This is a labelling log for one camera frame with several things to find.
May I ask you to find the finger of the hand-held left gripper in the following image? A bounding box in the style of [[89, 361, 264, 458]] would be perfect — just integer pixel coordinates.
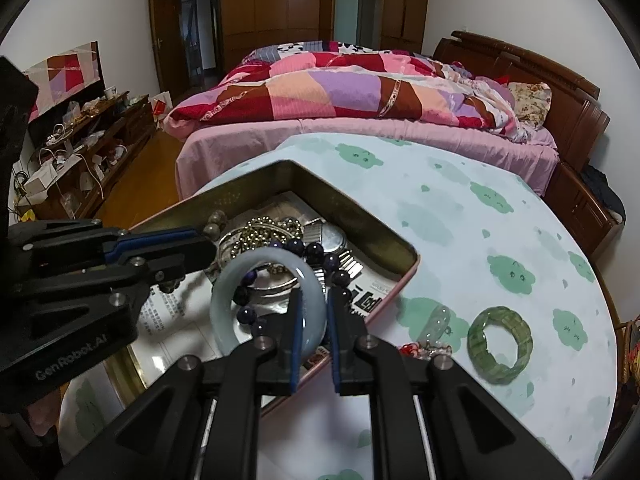
[[7, 219, 207, 273], [10, 238, 215, 348]]

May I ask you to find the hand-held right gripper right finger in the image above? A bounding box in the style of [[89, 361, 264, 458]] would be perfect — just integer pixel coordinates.
[[325, 287, 573, 480]]

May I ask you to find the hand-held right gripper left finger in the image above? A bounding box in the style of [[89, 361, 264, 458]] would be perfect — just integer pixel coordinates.
[[55, 287, 311, 480]]

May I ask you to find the silver bangle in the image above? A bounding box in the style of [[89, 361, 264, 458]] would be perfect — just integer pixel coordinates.
[[217, 230, 321, 293]]

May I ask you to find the pale jade bangle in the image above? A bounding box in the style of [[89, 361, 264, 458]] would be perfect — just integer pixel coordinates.
[[209, 250, 328, 361]]

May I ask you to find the dark purple bead bracelet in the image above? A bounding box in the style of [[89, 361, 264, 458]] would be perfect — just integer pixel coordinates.
[[234, 240, 353, 341]]

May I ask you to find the silver bead necklace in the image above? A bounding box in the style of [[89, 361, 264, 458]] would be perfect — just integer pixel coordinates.
[[232, 216, 306, 251]]

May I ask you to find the clear bead bracelet red charm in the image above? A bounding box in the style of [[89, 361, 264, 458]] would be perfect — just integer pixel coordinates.
[[400, 305, 453, 361]]

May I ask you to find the silver wristwatch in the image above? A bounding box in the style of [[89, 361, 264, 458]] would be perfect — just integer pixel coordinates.
[[300, 217, 363, 281]]

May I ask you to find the pink metal tin box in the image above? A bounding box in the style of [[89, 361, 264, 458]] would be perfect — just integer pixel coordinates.
[[102, 160, 421, 418]]

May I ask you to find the green stone bracelet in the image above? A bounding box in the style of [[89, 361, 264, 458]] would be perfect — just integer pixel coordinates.
[[467, 306, 534, 378]]

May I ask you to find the wooden television cabinet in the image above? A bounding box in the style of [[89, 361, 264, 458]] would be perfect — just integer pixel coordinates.
[[10, 92, 157, 221]]

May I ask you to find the white cardboard box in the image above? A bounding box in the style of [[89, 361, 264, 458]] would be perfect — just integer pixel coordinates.
[[22, 164, 62, 197]]

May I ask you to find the white red gift bag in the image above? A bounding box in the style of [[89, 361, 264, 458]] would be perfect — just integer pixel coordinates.
[[151, 91, 173, 131]]

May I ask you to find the television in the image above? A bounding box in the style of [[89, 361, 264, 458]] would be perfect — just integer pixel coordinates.
[[22, 40, 103, 148]]

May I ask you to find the patchwork quilt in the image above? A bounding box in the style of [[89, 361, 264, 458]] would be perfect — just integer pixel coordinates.
[[164, 40, 526, 143]]

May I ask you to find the wooden wardrobe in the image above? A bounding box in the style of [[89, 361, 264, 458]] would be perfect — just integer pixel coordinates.
[[149, 0, 431, 96]]

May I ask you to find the wooden nightstand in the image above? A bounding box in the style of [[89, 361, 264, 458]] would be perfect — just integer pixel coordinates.
[[542, 160, 626, 261]]

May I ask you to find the wicker chair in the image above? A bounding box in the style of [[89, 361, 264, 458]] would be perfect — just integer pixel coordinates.
[[617, 312, 640, 411]]

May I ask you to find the dark clothes pile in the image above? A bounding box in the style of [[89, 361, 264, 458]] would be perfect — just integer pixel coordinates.
[[580, 164, 626, 226]]

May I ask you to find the floral pillow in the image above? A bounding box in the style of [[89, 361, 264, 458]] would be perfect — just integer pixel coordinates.
[[507, 81, 552, 130]]

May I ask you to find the wooden bed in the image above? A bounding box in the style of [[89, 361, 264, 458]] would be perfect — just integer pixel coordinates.
[[164, 30, 611, 201]]

